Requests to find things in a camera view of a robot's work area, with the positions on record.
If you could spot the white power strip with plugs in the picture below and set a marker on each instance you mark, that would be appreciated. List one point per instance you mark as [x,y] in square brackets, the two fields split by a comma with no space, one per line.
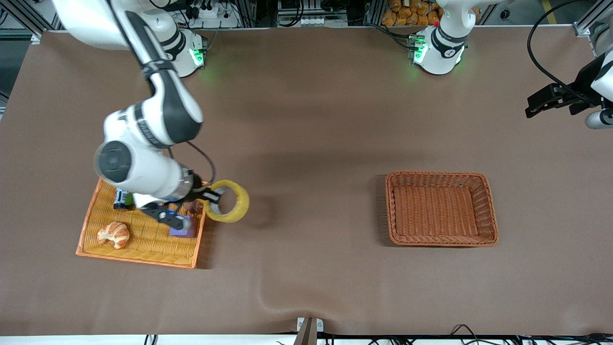
[218,20]

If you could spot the brown wicker basket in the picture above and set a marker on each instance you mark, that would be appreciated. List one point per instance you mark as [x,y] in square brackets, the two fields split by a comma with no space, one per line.
[436,211]

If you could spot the pile of orange pastries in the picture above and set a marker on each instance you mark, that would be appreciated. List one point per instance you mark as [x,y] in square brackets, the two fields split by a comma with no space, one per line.
[407,17]

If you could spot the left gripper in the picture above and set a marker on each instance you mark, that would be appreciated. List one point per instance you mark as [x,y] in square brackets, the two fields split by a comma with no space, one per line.
[582,82]

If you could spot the small white power strip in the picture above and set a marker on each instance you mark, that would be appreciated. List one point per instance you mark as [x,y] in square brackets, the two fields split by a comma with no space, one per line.
[313,21]

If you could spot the white edge bracket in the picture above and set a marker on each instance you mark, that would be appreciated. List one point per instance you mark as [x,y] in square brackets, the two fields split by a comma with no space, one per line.
[320,326]

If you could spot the purple block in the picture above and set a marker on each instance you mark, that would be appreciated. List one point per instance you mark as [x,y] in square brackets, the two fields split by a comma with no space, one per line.
[190,233]

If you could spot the small blue can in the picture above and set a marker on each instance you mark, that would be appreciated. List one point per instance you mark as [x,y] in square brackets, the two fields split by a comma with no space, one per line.
[120,200]

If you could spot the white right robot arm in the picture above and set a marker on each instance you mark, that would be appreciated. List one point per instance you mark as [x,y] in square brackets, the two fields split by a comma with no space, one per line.
[143,163]

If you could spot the brown table cover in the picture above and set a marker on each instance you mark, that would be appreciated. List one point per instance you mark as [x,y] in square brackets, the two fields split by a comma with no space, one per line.
[306,143]

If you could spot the yellow wicker tray orange rim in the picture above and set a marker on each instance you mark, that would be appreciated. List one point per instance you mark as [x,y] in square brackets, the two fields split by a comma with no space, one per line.
[143,251]

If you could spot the yellow tape roll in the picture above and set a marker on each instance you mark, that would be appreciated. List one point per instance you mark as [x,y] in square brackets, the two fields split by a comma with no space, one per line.
[239,206]

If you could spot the toy croissant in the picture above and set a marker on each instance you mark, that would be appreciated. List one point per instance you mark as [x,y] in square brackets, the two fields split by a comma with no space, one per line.
[114,234]

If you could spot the grey metal post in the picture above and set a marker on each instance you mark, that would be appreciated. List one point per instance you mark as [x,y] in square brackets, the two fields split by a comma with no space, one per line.
[306,335]

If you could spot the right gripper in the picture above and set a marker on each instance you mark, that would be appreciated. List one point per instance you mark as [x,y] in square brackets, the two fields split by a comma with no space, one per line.
[198,193]

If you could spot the small brown toy figure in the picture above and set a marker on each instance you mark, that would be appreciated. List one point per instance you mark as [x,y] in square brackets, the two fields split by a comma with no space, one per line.
[196,207]

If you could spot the aluminium frame profile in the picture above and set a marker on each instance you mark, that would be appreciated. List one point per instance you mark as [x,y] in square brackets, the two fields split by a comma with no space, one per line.
[28,19]
[582,28]

